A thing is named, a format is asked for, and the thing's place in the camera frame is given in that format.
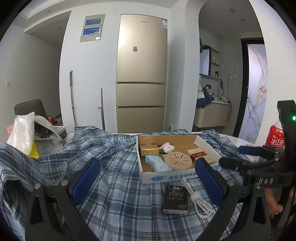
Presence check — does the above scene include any white cable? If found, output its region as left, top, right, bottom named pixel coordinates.
left=181, top=179, right=215, bottom=219

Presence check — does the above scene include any red gold cigarette box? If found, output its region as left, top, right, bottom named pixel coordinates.
left=186, top=148, right=207, bottom=162

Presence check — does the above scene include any red broom handle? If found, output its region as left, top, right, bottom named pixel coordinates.
left=98, top=89, right=106, bottom=130

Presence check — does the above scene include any red iced tea bottle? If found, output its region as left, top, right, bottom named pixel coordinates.
left=265, top=121, right=285, bottom=148

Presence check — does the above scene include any dark chair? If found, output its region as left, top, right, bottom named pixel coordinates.
left=14, top=99, right=48, bottom=119

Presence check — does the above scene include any white plastic bag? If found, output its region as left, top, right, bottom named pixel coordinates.
left=6, top=112, right=35, bottom=155

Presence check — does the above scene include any yellow cigarette box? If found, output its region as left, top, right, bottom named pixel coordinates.
left=199, top=155, right=215, bottom=165

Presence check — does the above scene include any black Face tissue pack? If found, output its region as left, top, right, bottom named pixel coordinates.
left=163, top=185, right=189, bottom=214

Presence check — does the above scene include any pink white plush toy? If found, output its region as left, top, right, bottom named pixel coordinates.
left=159, top=142, right=175, bottom=154

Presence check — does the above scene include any dark blue cloth on vanity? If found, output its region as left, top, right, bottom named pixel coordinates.
left=196, top=93, right=213, bottom=108

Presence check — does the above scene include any beige bathroom vanity cabinet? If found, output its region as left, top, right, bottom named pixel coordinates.
left=193, top=101, right=231, bottom=128

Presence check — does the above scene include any light blue tissue pack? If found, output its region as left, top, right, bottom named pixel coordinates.
left=145, top=155, right=173, bottom=172

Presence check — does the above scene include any gold three-door refrigerator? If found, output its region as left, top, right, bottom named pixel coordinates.
left=116, top=15, right=168, bottom=133

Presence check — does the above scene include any grey mop handle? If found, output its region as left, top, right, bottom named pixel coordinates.
left=69, top=70, right=77, bottom=127

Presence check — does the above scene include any person's right hand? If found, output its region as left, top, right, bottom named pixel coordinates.
left=264, top=188, right=283, bottom=215

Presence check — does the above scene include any bathroom mirror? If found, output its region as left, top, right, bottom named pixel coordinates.
left=200, top=45, right=211, bottom=76

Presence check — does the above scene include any decorated glass door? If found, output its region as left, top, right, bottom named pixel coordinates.
left=238, top=43, right=268, bottom=144

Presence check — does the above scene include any gold yellow box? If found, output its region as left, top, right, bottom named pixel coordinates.
left=138, top=136, right=159, bottom=157

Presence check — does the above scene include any white cardboard tray box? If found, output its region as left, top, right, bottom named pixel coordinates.
left=137, top=133, right=221, bottom=184

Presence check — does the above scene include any grey blue wall panel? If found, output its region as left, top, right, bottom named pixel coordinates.
left=80, top=14, right=105, bottom=42

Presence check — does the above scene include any round tan silicone mat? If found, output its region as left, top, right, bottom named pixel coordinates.
left=164, top=152, right=193, bottom=171

